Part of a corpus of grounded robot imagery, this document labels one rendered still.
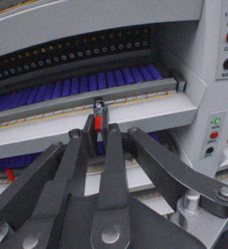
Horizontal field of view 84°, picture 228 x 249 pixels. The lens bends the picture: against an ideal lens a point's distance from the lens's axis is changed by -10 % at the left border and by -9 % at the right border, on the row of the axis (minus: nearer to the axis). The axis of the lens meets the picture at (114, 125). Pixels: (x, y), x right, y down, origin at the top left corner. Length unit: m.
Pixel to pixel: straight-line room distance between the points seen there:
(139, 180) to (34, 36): 0.36
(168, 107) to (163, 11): 0.15
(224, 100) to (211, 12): 0.15
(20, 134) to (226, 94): 0.40
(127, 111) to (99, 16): 0.16
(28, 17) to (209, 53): 0.27
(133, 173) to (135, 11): 0.34
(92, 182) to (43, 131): 0.19
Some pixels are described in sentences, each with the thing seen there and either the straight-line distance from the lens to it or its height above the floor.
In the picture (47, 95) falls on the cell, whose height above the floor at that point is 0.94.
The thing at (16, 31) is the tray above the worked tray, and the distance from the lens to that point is 0.25.
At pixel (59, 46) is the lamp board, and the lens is 0.38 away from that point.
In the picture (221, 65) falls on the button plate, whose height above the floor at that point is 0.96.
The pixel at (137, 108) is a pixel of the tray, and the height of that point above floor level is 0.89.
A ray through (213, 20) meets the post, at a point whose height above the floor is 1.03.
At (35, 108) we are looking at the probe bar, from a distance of 0.31.
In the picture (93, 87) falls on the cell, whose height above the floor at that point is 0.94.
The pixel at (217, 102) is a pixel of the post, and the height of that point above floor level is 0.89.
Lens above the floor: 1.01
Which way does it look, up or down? 30 degrees down
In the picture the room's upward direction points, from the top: 10 degrees counter-clockwise
